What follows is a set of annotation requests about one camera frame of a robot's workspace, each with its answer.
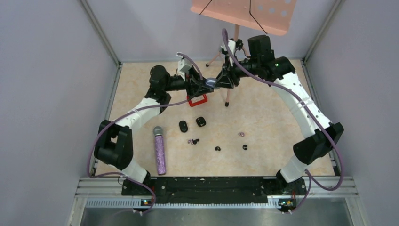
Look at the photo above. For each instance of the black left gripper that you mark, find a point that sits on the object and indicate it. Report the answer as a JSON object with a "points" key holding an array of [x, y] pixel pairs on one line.
{"points": [[195, 85]]}

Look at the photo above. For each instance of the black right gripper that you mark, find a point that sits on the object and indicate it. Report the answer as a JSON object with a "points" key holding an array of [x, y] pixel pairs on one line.
{"points": [[227, 77]]}

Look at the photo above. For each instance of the silver blue earbud charging case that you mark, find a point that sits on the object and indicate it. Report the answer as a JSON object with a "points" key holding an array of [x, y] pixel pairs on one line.
{"points": [[211, 82]]}

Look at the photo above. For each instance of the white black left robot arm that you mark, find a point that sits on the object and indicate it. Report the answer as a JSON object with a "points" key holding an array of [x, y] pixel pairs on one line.
{"points": [[114, 142]]}

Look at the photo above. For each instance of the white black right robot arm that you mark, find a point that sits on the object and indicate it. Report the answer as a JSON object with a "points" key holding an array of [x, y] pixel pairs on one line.
{"points": [[320, 134]]}

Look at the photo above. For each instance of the black glossy earbud case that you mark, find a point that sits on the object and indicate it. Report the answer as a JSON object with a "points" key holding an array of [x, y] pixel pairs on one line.
{"points": [[201, 122]]}

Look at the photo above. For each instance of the black oval earbud case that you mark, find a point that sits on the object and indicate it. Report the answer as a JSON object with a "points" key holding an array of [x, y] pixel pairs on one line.
{"points": [[183, 126]]}

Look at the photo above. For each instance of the red toy window brick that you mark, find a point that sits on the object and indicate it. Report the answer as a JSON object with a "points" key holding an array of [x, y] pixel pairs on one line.
{"points": [[195, 101]]}

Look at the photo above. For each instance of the black earbud pair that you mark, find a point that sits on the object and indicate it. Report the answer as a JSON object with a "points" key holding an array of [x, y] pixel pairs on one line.
{"points": [[195, 141]]}

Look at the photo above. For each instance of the purple glitter microphone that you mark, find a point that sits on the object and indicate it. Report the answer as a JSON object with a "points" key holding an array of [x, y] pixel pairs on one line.
{"points": [[159, 150]]}

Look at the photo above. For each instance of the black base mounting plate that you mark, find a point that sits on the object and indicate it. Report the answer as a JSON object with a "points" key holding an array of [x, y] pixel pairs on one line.
{"points": [[214, 190]]}

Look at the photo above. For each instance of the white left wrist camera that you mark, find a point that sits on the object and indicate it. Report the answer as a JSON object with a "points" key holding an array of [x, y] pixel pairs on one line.
{"points": [[183, 65]]}

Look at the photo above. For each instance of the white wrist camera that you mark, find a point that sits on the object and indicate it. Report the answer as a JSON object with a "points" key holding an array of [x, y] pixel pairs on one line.
{"points": [[225, 51], [183, 65]]}

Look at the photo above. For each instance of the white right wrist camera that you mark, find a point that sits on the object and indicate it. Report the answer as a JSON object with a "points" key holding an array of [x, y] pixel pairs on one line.
{"points": [[225, 51]]}

